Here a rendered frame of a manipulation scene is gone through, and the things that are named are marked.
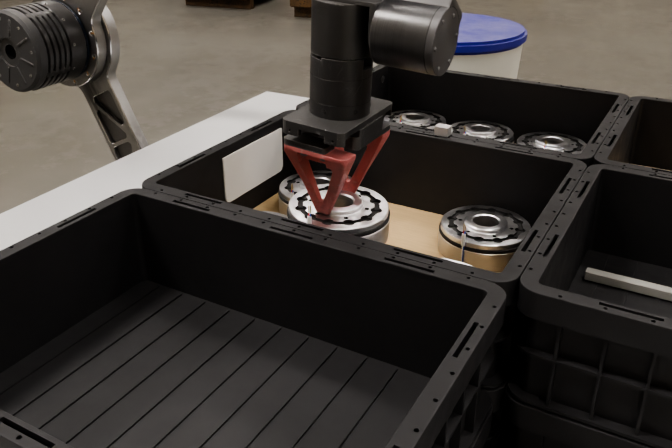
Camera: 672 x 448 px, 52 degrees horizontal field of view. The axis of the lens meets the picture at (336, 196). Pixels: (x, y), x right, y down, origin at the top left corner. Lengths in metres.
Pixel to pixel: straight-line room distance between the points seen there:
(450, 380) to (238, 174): 0.48
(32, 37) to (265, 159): 0.79
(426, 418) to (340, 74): 0.31
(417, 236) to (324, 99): 0.27
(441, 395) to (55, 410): 0.32
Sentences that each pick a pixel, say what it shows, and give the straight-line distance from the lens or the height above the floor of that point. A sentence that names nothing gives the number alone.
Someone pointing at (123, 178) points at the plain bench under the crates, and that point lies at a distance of 1.37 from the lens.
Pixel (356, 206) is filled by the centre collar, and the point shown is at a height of 0.93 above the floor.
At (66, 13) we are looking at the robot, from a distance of 1.66.
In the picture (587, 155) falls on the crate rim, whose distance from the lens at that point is 0.85.
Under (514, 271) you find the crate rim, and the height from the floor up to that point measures 0.93.
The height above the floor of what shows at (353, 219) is 0.92.
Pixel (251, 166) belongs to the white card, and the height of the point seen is 0.89.
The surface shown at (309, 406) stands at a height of 0.83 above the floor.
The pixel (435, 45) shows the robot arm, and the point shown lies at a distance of 0.57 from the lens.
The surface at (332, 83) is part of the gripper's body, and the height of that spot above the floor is 1.05.
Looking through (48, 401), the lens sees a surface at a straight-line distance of 0.64.
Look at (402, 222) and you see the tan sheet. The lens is 0.87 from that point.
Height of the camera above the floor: 1.22
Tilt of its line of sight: 25 degrees down
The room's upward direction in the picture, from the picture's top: straight up
